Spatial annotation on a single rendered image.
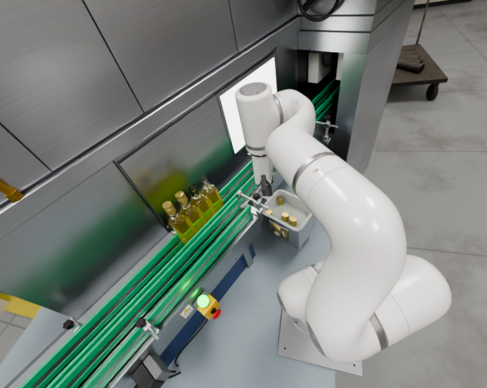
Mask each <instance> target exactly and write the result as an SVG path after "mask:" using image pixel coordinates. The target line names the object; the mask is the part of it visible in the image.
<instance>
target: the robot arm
mask: <svg viewBox="0 0 487 388"><path fill-rule="evenodd" d="M235 99H236V104H237V110H238V113H239V117H240V124H241V128H242V131H243V138H244V141H245V146H246V149H247V151H248V152H249V153H250V154H251V155H252V161H253V168H254V178H255V183H256V184H261V191H262V195H263V196H273V192H272V186H270V184H271V183H273V182H274V181H273V166H274V168H275V169H276V170H277V171H278V172H279V173H280V175H281V176H282V177H283V179H284V180H285V181H286V183H287V184H288V185H289V186H290V187H291V188H292V190H293V191H294V192H295V194H296V195H297V196H298V198H299V199H300V200H301V201H302V203H303V204H305V206H306V207H307V208H308V209H309V211H310V212H311V213H312V215H313V216H314V217H315V218H316V220H317V221H318V222H319V223H320V224H321V226H322V227H323V228H324V230H325V232H326V233H327V235H328V237H329V240H330V242H331V248H330V250H329V253H328V255H327V258H326V259H322V260H320V261H318V262H316V263H314V264H311V265H309V266H307V267H305V268H303V269H301V270H299V271H297V272H295V273H293V274H291V275H289V276H287V277H286V278H284V279H283V280H282V281H281V282H280V283H279V285H278V287H277V298H278V301H279V303H280V305H281V307H282V308H283V311H285V313H287V314H288V315H289V316H290V317H291V320H292V322H293V324H294V325H295V326H296V327H297V328H298V329H299V330H300V331H301V332H302V333H305V334H307V335H310V337H311V340H312V342H313V344H314V345H315V346H316V348H317V349H318V352H319V353H320V354H322V355H323V356H325V357H326V358H328V359H329V360H330V361H333V362H335V363H340V364H351V363H357V362H360V361H362V360H366V359H367V358H369V357H371V356H373V355H375V354H376V353H379V352H381V351H382V350H384V349H386V348H387V347H389V346H391V345H393V344H395V343H396V342H398V341H400V340H403V339H404V338H405V337H407V336H410V335H411V334H413V333H415V332H417V331H419V330H420V329H422V328H424V327H426V326H428V325H429V324H431V323H433V322H434V321H436V320H438V319H440V318H441V317H442V316H444V315H445V314H446V312H447V311H448V309H449V307H450V305H451V302H452V294H451V290H450V288H449V285H448V283H447V281H446V278H445V277H444V276H443V275H442V274H441V273H440V271H439V270H438V269H436V268H435V266H434V265H433V264H431V263H430V262H428V261H427V260H425V259H423V258H420V257H418V256H413V255H407V243H406V236H405V229H404V225H403V222H402V220H401V217H400V214H399V212H398V210H397V209H396V207H395V205H394V203H393V202H392V201H391V200H390V199H389V198H388V197H387V196H386V195H385V194H384V193H383V192H382V191H381V190H380V189H379V188H378V187H377V186H376V185H374V184H373V183H372V182H370V181H369V180H368V179H366V178H365V177H364V176H363V175H362V174H360V173H359V172H358V171H357V170H355V169H354V168H352V167H351V166H350V165H348V164H347V163H346V162H345V161H344V160H343V159H341V158H340V157H339V156H337V155H336V154H334V153H333V152H332V151H331V150H330V149H328V148H327V147H326V146H324V145H323V144H321V143H320V142H319V141H317V140H316V139H315V138H314V137H313V134H314V129H315V119H316V118H315V110H314V106H313V104H312V102H311V101H310V99H308V98H307V97H306V96H304V95H303V94H301V93H299V92H298V91H296V90H293V89H286V90H283V91H280V92H276V93H274V94H273V93H272V88H271V86H270V85H269V84H267V83H265V82H251V83H248V84H246V85H243V86H241V87H240V88H239V89H238V90H237V91H236V92H235ZM267 184H268V186H267Z"/></svg>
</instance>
